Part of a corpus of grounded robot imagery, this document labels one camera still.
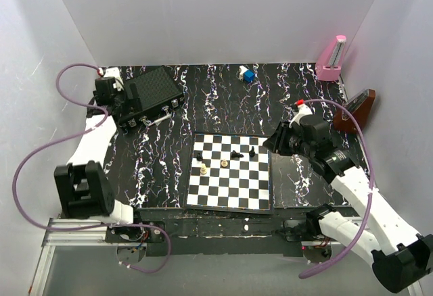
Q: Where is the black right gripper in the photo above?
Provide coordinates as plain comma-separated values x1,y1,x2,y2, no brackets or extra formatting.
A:
262,120,314,159

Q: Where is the black aluminium poker case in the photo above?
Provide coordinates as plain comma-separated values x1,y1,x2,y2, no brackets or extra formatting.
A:
116,66,184,129

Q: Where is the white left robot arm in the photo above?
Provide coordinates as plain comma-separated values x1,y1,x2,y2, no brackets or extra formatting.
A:
53,109,144,242

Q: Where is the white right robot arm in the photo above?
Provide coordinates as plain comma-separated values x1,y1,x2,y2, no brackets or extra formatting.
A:
263,114,432,293

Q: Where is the black bishop lying down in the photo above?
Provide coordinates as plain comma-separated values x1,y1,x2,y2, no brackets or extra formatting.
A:
231,151,244,159

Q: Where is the black white chessboard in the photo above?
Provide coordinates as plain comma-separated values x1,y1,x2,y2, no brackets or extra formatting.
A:
183,132,273,214

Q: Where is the black marble pattern mat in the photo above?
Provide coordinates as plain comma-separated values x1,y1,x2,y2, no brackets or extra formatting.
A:
104,63,348,207

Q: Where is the blue cube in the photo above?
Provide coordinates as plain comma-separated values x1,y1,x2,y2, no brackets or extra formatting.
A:
242,70,255,83

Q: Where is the white king chess piece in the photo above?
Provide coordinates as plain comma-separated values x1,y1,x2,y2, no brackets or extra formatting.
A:
200,163,207,175

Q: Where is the white small block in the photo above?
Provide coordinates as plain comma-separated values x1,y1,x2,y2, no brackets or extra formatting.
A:
238,66,248,80

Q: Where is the brown wooden metronome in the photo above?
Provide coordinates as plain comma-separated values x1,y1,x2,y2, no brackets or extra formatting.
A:
333,89,376,134

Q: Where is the pink metronome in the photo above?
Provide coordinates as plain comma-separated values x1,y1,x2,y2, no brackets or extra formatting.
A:
315,35,346,82

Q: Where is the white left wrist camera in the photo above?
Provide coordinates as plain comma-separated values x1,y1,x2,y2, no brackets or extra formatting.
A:
104,67,124,91

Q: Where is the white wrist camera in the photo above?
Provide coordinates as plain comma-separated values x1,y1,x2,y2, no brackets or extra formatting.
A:
104,67,124,91
290,99,313,127

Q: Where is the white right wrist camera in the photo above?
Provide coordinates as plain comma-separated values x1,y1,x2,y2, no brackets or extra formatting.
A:
290,99,313,127

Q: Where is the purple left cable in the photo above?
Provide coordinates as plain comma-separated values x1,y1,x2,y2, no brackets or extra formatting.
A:
12,63,173,273

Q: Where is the purple cable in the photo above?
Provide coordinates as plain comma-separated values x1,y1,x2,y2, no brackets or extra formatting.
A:
299,99,376,279
12,63,173,273

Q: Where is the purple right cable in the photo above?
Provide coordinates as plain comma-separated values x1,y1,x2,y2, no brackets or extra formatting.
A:
299,99,376,279

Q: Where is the aluminium rail frame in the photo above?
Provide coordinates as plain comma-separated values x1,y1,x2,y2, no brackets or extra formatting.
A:
30,216,424,296

